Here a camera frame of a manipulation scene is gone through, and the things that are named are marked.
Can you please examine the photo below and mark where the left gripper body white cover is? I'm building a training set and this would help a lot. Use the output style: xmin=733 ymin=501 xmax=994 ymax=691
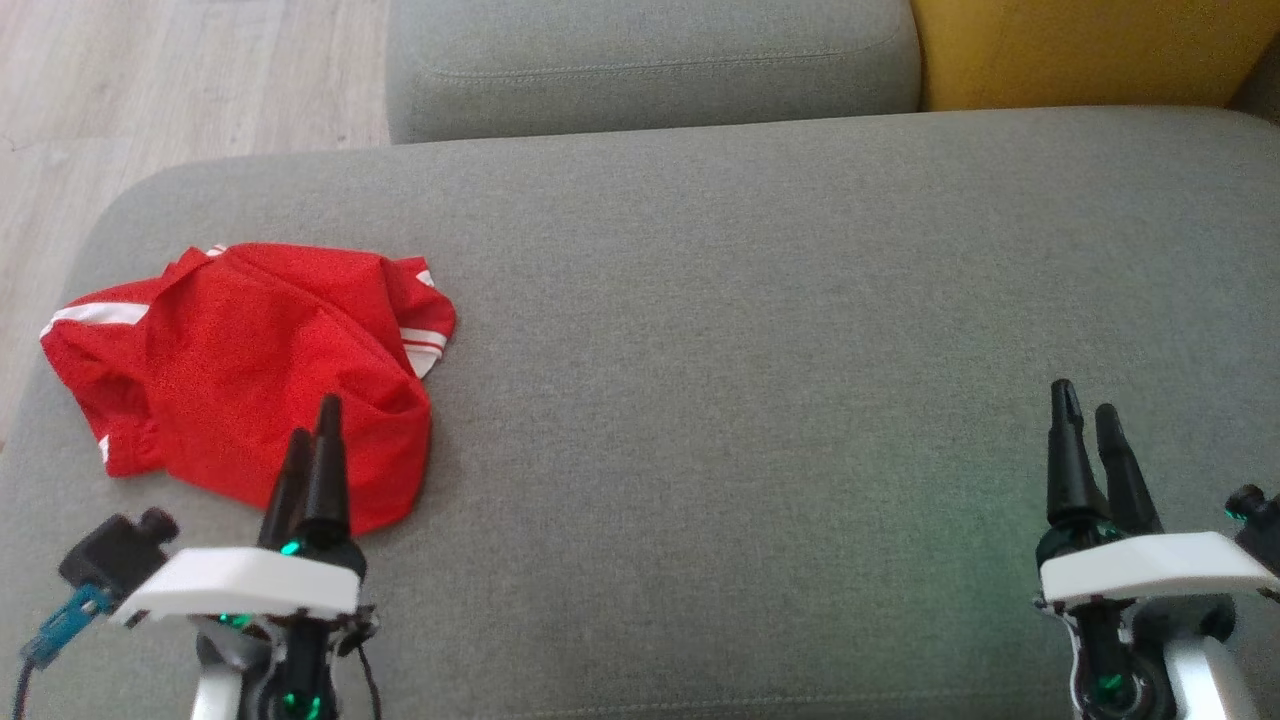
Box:
xmin=110 ymin=538 xmax=377 ymax=651

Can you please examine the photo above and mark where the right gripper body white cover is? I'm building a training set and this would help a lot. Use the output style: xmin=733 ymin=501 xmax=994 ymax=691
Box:
xmin=1035 ymin=524 xmax=1280 ymax=609

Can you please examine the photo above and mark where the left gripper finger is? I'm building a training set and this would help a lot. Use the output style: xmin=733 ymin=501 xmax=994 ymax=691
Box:
xmin=258 ymin=428 xmax=313 ymax=549
xmin=300 ymin=395 xmax=352 ymax=547

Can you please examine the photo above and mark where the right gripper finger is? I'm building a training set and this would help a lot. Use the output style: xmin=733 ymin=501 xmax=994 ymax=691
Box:
xmin=1046 ymin=379 xmax=1110 ymax=530
xmin=1095 ymin=402 xmax=1164 ymax=537

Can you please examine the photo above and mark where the red Bulls 23 jersey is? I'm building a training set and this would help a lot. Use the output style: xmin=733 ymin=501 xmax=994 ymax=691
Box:
xmin=145 ymin=243 xmax=458 ymax=537

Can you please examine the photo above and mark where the large grey fabric sofa seat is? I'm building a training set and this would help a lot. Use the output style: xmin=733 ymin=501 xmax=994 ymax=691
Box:
xmin=0 ymin=105 xmax=1280 ymax=720

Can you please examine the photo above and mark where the large yellow sofa backrest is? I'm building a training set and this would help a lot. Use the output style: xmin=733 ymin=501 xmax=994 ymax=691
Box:
xmin=910 ymin=0 xmax=1280 ymax=113

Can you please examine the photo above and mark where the grey sofa seat cushion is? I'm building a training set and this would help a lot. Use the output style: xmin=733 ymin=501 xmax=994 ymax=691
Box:
xmin=385 ymin=0 xmax=923 ymax=146

